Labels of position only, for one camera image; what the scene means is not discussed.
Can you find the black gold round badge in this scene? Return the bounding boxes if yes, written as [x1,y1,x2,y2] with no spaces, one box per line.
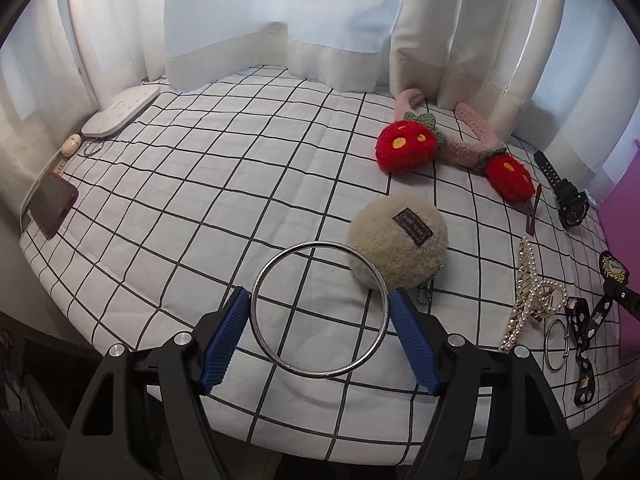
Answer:
[599,250,629,285]

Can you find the strawberry plush headband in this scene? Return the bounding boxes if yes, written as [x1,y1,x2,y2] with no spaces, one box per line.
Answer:
[374,88,536,204]

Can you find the white flat device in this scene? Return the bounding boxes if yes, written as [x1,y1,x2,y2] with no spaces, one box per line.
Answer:
[81,84,160,139]

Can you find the beige fluffy round pouch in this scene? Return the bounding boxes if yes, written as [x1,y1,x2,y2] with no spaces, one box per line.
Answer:
[346,192,448,292]

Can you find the large silver bangle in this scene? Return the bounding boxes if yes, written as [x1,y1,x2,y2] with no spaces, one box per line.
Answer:
[250,240,390,380]

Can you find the brown snap hair clip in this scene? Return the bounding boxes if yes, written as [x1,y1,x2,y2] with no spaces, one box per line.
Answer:
[525,184,542,236]

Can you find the black studded strap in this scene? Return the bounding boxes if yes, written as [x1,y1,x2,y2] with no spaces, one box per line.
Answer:
[564,278,640,409]

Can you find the small silver ring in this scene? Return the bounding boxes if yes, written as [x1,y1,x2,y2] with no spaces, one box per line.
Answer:
[543,316,571,372]

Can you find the pearl hair claw clip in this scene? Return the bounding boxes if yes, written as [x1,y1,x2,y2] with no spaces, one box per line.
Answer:
[499,237,568,352]

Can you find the black wrist watch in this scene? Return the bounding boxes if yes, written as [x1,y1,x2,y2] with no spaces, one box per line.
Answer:
[534,151,590,229]

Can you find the pink plastic bin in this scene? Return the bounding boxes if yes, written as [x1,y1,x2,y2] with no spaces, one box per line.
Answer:
[599,140,640,359]

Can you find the white grid tablecloth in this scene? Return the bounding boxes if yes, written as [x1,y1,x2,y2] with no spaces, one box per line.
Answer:
[20,66,639,466]

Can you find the white curtain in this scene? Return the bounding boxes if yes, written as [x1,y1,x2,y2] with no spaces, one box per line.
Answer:
[1,0,639,211]

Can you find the dark red phone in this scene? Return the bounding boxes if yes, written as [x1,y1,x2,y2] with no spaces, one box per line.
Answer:
[32,177,79,240]

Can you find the small cream round gadget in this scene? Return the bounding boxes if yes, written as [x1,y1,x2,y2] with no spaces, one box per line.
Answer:
[61,133,82,158]

